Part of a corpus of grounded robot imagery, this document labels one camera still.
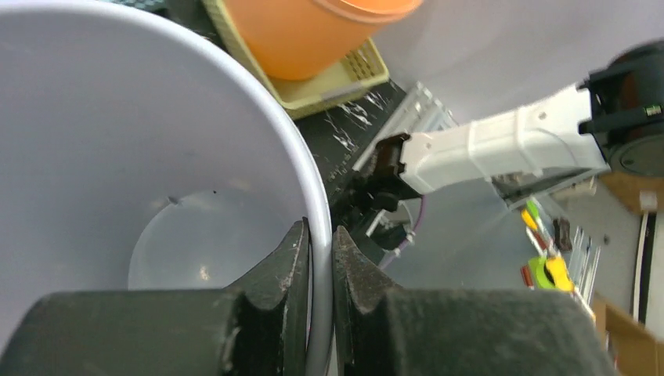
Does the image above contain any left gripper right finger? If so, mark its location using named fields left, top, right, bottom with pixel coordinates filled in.
left=332, top=227, right=617, bottom=375

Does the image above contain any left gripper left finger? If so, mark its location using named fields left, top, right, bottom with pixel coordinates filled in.
left=1, top=219, right=310, bottom=375

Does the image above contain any light grey plastic bucket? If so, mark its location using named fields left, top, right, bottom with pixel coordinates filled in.
left=1, top=1, right=333, bottom=375

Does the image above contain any orange plastic bucket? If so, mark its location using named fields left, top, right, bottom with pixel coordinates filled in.
left=225, top=0, right=422, bottom=80

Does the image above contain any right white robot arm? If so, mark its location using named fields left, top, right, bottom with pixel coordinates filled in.
left=366, top=40, right=663, bottom=210

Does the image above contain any yellow plastic basket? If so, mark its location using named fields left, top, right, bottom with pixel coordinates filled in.
left=202, top=1, right=389, bottom=119

